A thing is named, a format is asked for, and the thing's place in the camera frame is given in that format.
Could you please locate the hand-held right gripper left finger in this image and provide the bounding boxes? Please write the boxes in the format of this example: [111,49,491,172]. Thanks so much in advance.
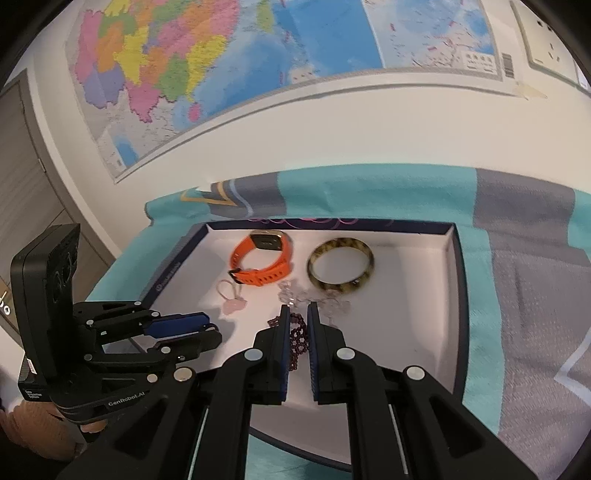
[55,305,293,480]

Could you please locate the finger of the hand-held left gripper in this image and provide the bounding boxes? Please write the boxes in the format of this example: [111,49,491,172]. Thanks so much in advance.
[90,324,223,366]
[74,300,208,337]

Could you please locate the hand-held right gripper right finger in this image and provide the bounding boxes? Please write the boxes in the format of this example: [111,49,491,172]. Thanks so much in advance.
[307,302,539,480]

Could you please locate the purple beaded bracelet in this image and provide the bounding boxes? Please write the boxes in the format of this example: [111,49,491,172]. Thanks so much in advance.
[268,311,309,370]

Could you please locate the pink pendant cord loop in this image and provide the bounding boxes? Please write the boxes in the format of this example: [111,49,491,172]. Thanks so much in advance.
[217,278,249,319]

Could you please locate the orange smartwatch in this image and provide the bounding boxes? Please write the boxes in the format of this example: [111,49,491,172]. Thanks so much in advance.
[229,229,293,288]

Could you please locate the dark blue shallow box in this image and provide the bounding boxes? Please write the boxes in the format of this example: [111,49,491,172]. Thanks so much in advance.
[129,220,469,472]

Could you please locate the tortoiseshell bangle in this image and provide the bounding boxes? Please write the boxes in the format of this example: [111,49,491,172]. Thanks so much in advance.
[307,237,375,296]

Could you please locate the person's left hand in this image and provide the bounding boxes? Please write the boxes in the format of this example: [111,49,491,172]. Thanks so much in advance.
[0,399,107,462]

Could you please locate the grey wooden door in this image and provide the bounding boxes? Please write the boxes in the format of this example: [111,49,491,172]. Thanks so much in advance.
[0,69,123,333]

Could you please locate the teal grey printed bedsheet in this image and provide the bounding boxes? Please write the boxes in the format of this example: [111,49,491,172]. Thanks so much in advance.
[85,164,591,480]

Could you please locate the colourful wall map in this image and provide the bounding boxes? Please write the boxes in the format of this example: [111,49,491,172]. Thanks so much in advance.
[65,0,518,183]

